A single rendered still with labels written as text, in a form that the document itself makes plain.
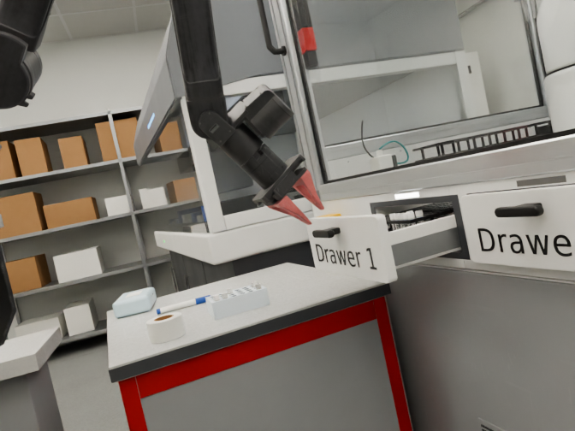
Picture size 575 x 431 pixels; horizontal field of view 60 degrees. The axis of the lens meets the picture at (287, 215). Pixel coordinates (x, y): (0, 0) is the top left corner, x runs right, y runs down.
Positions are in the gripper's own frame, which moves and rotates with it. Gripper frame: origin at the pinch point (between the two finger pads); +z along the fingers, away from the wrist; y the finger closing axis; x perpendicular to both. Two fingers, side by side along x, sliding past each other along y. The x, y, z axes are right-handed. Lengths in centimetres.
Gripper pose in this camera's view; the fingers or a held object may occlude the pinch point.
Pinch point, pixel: (312, 213)
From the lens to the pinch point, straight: 85.6
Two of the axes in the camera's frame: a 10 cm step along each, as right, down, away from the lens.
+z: 7.1, 6.7, 2.3
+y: 6.2, -7.4, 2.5
